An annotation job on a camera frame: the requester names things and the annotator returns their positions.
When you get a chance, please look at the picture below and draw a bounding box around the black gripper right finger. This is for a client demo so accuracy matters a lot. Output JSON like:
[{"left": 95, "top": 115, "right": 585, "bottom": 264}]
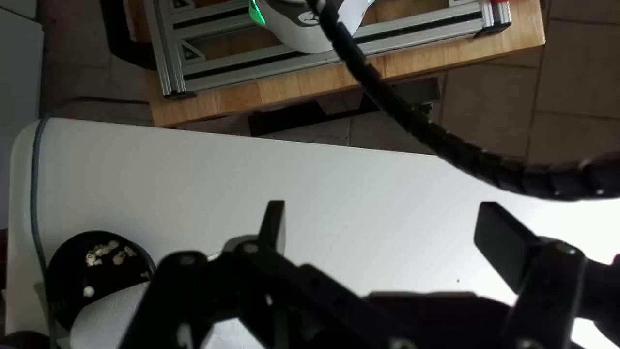
[{"left": 473, "top": 200, "right": 620, "bottom": 349}]

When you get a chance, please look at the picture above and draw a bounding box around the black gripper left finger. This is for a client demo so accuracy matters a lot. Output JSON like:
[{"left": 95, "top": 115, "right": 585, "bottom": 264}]
[{"left": 120, "top": 200, "right": 403, "bottom": 349}]

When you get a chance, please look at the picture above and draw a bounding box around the black corrugated cable conduit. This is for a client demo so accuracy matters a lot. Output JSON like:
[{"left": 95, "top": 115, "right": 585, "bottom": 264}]
[{"left": 306, "top": 0, "right": 620, "bottom": 202}]

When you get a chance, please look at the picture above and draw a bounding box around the aluminium profile frame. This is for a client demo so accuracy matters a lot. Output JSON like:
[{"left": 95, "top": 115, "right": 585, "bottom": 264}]
[{"left": 142, "top": 0, "right": 516, "bottom": 101}]

